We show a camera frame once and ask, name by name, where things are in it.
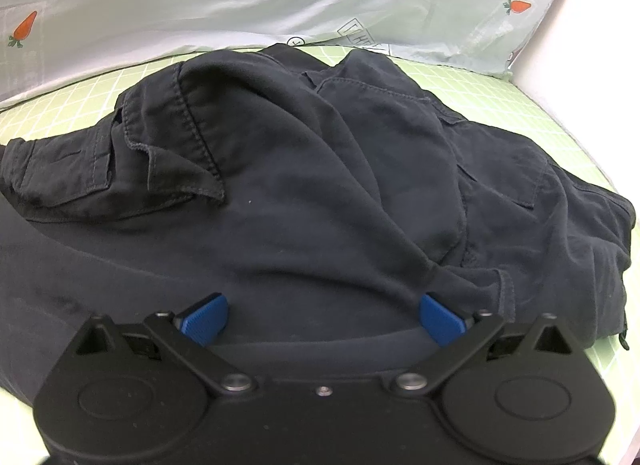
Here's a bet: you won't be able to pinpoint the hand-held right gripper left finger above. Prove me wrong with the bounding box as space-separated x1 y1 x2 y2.
74 292 260 396

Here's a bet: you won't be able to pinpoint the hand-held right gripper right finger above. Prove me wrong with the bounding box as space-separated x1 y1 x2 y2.
391 291 577 396

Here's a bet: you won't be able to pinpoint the black cargo pants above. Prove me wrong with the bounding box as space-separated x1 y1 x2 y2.
0 42 637 398

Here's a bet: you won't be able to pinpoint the green grid bed sheet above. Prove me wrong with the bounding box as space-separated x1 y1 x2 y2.
0 42 640 396

